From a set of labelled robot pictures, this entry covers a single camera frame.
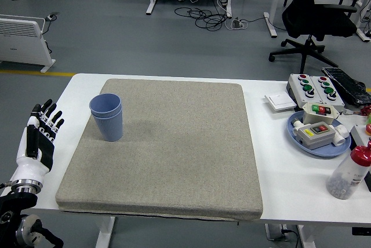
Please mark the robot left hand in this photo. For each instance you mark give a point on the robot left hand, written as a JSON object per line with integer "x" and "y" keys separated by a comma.
{"x": 29, "y": 167}

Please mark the blue ribbed cup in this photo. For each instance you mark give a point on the blue ribbed cup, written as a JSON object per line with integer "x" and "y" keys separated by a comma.
{"x": 110, "y": 129}
{"x": 104, "y": 105}

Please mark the white table leg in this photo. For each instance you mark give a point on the white table leg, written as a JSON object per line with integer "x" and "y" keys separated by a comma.
{"x": 304, "y": 237}
{"x": 104, "y": 232}

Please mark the white panel heater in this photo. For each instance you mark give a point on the white panel heater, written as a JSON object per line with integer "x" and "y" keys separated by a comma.
{"x": 20, "y": 42}

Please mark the grey-brown mat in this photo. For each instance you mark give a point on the grey-brown mat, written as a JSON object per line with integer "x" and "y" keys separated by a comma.
{"x": 188, "y": 158}

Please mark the white plug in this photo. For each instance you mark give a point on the white plug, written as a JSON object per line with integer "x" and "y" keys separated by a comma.
{"x": 297, "y": 127}

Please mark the white four-button control box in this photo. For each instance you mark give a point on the white four-button control box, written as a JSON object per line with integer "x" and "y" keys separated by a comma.
{"x": 323, "y": 90}
{"x": 298, "y": 85}

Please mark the blue plate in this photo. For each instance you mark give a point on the blue plate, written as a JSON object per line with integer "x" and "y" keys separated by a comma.
{"x": 327, "y": 151}

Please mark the white plastic pipe fitting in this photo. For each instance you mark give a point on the white plastic pipe fitting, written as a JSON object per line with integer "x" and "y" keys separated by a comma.
{"x": 341, "y": 136}

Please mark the red-capped clear screw bottle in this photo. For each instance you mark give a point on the red-capped clear screw bottle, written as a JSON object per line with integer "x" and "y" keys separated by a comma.
{"x": 345, "y": 178}

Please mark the black office chair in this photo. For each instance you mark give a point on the black office chair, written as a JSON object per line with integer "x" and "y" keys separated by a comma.
{"x": 319, "y": 19}

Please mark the black keyboard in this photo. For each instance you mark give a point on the black keyboard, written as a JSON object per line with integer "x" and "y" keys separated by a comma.
{"x": 347, "y": 85}

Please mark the white box with orange button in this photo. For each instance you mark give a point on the white box with orange button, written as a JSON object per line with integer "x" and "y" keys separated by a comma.
{"x": 359, "y": 136}

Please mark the black control box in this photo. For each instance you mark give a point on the black control box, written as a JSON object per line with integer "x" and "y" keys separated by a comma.
{"x": 361, "y": 230}

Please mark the white wall switch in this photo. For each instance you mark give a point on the white wall switch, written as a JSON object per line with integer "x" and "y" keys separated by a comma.
{"x": 280, "y": 101}

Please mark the grey yellow-label switch box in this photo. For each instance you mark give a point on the grey yellow-label switch box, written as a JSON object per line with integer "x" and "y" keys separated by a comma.
{"x": 314, "y": 139}

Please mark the white green-red switch box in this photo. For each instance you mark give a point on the white green-red switch box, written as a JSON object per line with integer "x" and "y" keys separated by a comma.
{"x": 311, "y": 116}

